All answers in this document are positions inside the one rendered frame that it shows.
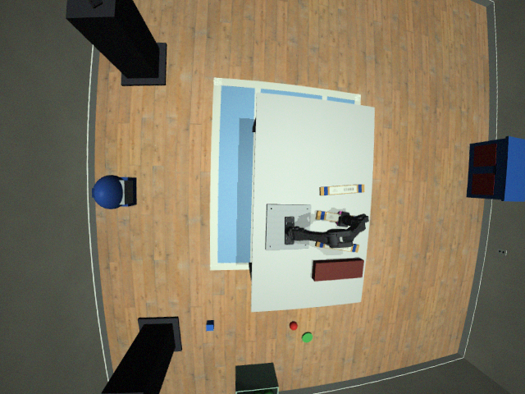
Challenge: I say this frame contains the white electrode pack with printed label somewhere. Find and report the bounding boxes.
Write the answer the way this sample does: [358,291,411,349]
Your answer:
[319,184,364,195]

